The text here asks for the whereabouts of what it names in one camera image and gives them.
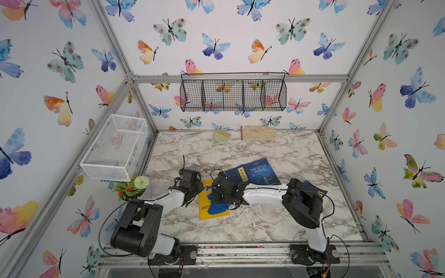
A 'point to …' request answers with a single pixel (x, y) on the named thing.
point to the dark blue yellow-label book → (237, 175)
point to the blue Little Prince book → (259, 172)
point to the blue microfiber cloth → (214, 208)
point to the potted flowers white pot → (132, 190)
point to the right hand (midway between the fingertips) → (214, 197)
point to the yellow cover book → (204, 202)
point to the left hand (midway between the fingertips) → (203, 184)
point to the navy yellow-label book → (316, 191)
